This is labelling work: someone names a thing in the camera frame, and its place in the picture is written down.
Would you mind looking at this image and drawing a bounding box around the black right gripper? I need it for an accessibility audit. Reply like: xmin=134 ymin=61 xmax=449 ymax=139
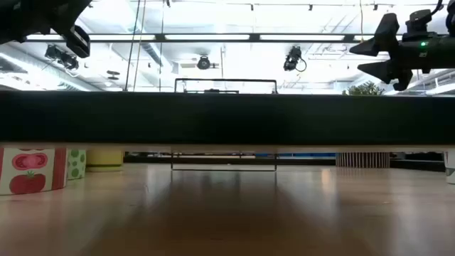
xmin=349 ymin=13 xmax=455 ymax=92

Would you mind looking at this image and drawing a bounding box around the yellow can green band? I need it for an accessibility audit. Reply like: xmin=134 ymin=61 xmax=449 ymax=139
xmin=85 ymin=149 xmax=125 ymax=173

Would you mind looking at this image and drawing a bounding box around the green dotted can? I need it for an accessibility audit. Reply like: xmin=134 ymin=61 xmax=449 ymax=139
xmin=66 ymin=149 xmax=87 ymax=181

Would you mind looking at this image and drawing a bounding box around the tomato print can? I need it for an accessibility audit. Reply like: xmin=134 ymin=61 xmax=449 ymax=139
xmin=0 ymin=147 xmax=68 ymax=196

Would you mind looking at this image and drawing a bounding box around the green plant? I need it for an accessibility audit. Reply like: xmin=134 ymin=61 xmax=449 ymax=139
xmin=341 ymin=80 xmax=385 ymax=96

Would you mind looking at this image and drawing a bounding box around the slatted wooden planter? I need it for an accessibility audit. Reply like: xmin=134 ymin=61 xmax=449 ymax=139
xmin=336 ymin=151 xmax=391 ymax=169

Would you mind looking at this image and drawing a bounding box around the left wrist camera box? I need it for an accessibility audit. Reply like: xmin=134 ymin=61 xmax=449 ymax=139
xmin=65 ymin=24 xmax=92 ymax=59

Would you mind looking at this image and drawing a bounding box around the black camera on mount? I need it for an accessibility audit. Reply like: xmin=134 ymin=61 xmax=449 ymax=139
xmin=44 ymin=44 xmax=80 ymax=71

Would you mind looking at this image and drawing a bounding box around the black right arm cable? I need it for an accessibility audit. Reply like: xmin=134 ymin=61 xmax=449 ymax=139
xmin=429 ymin=0 xmax=446 ymax=17

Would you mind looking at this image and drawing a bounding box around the black hanging cable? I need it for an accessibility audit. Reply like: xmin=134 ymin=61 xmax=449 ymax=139
xmin=124 ymin=0 xmax=141 ymax=92

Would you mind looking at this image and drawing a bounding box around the thin grey hanging cable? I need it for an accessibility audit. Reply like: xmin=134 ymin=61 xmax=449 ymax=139
xmin=132 ymin=0 xmax=147 ymax=92
xmin=158 ymin=0 xmax=166 ymax=92

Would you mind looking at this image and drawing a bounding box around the black camera with cable loop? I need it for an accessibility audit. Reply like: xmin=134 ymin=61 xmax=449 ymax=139
xmin=283 ymin=45 xmax=307 ymax=73

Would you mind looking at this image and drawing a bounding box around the black overhead frame rail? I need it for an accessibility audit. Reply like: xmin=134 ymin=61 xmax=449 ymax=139
xmin=24 ymin=32 xmax=378 ymax=44

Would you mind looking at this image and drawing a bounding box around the round black overhead camera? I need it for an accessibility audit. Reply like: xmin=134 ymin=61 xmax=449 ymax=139
xmin=196 ymin=55 xmax=218 ymax=70

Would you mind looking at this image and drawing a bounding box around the black frame beam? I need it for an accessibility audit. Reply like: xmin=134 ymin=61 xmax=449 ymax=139
xmin=0 ymin=90 xmax=455 ymax=145

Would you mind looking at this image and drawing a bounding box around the black table edge rail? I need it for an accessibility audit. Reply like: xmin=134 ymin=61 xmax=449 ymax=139
xmin=123 ymin=155 xmax=445 ymax=172

